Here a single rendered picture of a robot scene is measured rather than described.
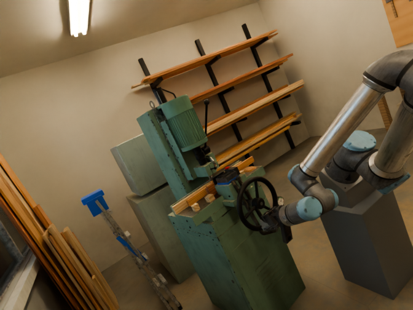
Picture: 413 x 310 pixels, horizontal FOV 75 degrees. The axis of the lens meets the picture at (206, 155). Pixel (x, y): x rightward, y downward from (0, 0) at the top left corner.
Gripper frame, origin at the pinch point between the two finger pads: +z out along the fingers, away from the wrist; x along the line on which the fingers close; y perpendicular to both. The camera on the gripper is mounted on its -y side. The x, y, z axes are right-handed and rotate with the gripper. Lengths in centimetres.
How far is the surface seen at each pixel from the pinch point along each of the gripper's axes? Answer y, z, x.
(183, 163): 56, 35, -1
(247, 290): -27.9, 35.8, 11.7
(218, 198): 25.1, 16.6, 2.9
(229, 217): 12.5, 21.1, 1.6
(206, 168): 43.6, 22.0, -5.5
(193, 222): 22.7, 18.2, 22.7
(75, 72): 262, 197, -29
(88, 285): 27, 152, 78
